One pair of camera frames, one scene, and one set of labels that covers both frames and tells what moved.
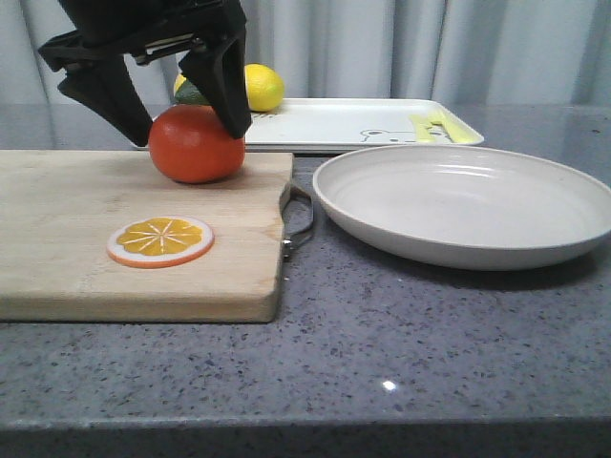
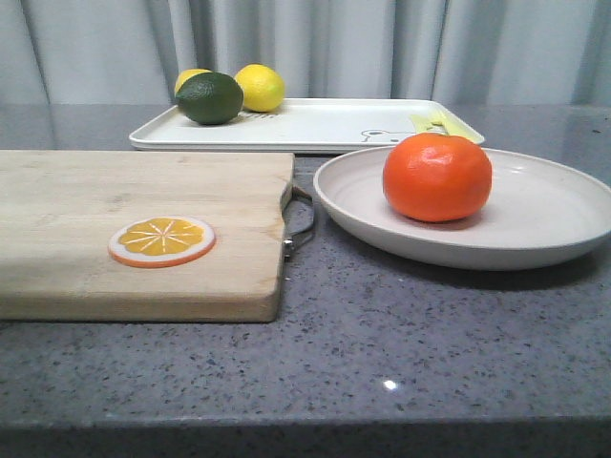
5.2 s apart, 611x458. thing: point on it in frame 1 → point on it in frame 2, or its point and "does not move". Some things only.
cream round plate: x=465 y=207 does not move
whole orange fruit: x=190 y=144 → x=437 y=177
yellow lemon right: x=264 y=88 does not move
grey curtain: x=497 y=52 does not move
